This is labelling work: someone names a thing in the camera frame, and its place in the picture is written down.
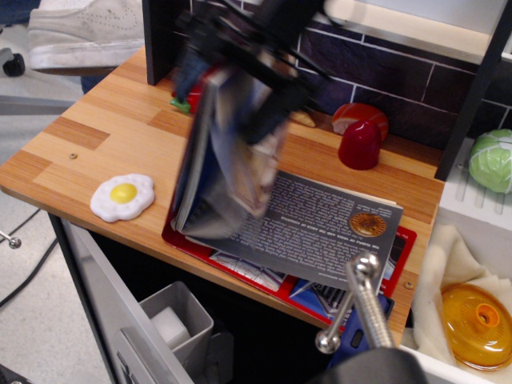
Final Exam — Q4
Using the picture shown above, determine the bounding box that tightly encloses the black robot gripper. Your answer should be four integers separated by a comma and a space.
174, 7, 330, 145

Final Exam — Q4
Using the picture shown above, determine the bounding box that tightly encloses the red travel guide book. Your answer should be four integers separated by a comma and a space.
162, 67, 415, 318

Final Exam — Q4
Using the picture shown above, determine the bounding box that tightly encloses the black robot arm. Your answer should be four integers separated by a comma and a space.
174, 1, 330, 144

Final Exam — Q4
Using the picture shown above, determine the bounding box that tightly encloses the red toy chili pepper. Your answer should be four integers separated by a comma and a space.
170, 79, 206, 114

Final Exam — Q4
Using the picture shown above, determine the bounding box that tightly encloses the toy ice cream cone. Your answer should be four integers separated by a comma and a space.
290, 111, 316, 128

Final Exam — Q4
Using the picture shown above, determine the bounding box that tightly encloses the toy salmon sushi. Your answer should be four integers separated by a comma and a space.
331, 102, 389, 141

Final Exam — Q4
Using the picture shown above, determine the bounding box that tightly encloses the dark red toy cup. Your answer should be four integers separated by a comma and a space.
338, 120, 382, 170

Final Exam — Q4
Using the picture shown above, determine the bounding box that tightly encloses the toy fried egg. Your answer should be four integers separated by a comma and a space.
90, 174, 155, 222

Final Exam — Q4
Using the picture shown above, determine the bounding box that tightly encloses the white sneaker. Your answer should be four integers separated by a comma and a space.
28, 0, 144, 76

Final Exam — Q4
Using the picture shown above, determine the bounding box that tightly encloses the black chair caster wheel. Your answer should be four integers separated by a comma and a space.
2, 53, 26, 78

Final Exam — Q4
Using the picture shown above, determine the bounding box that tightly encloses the white foam block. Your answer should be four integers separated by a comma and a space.
150, 307, 190, 349

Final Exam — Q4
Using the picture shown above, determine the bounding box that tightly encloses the green toy cabbage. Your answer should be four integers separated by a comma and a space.
469, 129, 511, 194

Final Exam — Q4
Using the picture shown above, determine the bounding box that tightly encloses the grey plastic bin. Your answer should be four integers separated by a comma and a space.
140, 282, 214, 373

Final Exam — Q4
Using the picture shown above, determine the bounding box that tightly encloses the cream white cloth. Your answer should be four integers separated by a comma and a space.
412, 224, 511, 365

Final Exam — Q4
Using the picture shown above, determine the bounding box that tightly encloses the blue plastic clamp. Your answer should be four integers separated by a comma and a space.
326, 292, 370, 369

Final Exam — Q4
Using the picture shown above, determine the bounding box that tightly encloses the grey cabinet door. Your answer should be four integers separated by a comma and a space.
61, 219, 193, 383

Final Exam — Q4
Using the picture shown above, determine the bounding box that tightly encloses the orange plastic lid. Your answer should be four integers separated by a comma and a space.
442, 283, 511, 371

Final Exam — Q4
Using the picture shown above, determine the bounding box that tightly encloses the black floor cable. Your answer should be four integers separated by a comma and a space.
0, 207, 59, 309

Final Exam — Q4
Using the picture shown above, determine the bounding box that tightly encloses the black shelf post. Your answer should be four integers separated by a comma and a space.
434, 1, 511, 182

